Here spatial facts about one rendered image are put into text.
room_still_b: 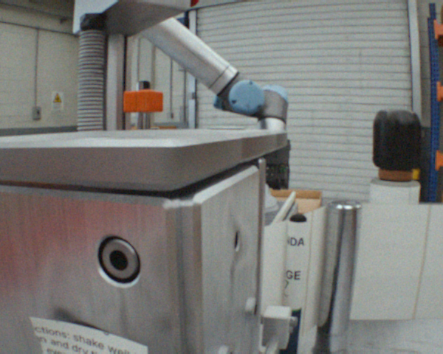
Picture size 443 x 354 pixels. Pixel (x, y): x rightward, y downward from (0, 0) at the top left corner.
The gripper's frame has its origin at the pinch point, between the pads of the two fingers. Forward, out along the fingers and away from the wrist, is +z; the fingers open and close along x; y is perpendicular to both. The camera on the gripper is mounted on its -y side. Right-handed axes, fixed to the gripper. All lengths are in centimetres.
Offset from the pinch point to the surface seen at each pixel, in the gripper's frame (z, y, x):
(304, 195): -33, 6, 76
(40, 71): -315, -457, 297
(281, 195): -33, -4, 76
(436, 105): -195, 128, 242
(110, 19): -8, -9, -57
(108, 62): -8, -13, -49
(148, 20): -9, -5, -55
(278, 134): 17, 16, -72
